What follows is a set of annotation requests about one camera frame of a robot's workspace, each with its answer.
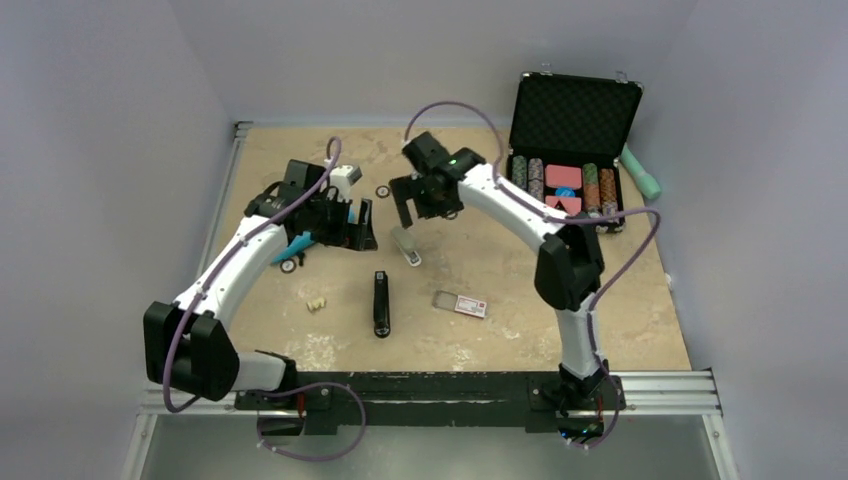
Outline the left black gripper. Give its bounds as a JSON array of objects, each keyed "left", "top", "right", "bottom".
[{"left": 305, "top": 192, "right": 376, "bottom": 251}]

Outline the beige green stapler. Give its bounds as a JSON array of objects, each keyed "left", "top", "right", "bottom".
[{"left": 391, "top": 226, "right": 422, "bottom": 267}]

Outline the black stapler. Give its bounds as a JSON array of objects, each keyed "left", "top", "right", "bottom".
[{"left": 373, "top": 271, "right": 391, "bottom": 339}]

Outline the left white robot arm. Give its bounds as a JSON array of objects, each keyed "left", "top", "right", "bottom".
[{"left": 143, "top": 160, "right": 377, "bottom": 409}]

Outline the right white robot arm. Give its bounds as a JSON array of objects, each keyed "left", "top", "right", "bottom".
[{"left": 389, "top": 132, "right": 608, "bottom": 407}]

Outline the blue cylindrical bottle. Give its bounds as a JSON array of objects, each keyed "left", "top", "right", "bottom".
[{"left": 271, "top": 200, "right": 357, "bottom": 263}]

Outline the cream chess knight piece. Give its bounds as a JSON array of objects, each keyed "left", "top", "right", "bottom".
[{"left": 306, "top": 298, "right": 326, "bottom": 313}]

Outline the red white staple box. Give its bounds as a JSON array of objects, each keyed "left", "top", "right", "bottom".
[{"left": 432, "top": 290, "right": 488, "bottom": 319}]

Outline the pink card deck box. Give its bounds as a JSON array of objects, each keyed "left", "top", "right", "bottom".
[{"left": 544, "top": 164, "right": 583, "bottom": 190}]

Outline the black poker chip case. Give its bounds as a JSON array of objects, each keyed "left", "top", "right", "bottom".
[{"left": 505, "top": 72, "right": 643, "bottom": 218}]

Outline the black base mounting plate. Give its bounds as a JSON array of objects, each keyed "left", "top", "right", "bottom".
[{"left": 235, "top": 371, "right": 626, "bottom": 440}]

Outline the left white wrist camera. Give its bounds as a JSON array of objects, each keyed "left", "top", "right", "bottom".
[{"left": 322, "top": 159, "right": 362, "bottom": 200}]

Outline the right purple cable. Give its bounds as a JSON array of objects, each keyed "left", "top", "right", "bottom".
[{"left": 402, "top": 100, "right": 664, "bottom": 452}]

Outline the teal cylindrical handle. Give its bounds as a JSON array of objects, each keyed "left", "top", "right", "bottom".
[{"left": 619, "top": 144, "right": 662, "bottom": 200}]

